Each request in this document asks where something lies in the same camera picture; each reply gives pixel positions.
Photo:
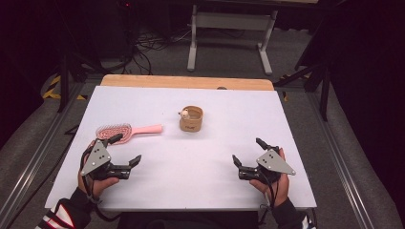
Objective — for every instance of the wooden table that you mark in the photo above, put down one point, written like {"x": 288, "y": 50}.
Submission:
{"x": 178, "y": 81}

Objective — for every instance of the brown round holder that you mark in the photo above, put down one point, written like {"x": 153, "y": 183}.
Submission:
{"x": 191, "y": 125}

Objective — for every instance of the grey metal stand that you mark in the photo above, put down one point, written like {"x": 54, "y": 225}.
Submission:
{"x": 234, "y": 21}

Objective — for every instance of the person's left hand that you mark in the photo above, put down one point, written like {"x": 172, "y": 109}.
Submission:
{"x": 100, "y": 186}

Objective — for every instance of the pink hairbrush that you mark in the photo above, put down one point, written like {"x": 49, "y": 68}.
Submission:
{"x": 146, "y": 129}

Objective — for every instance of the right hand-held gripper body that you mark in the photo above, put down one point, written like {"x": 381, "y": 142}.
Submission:
{"x": 275, "y": 162}

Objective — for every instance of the black tripod stand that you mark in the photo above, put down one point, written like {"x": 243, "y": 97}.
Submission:
{"x": 324, "y": 95}

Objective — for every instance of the yellow black hazard tape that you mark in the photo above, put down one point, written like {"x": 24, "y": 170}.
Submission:
{"x": 51, "y": 93}

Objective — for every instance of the person's right hand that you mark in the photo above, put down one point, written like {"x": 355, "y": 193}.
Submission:
{"x": 281, "y": 187}

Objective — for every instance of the white table board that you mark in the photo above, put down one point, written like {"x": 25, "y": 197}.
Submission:
{"x": 191, "y": 165}

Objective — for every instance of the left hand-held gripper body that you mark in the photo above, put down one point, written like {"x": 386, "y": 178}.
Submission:
{"x": 97, "y": 157}

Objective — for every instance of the aluminium floor rail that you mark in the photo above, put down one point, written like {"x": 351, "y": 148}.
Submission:
{"x": 340, "y": 165}
{"x": 35, "y": 162}

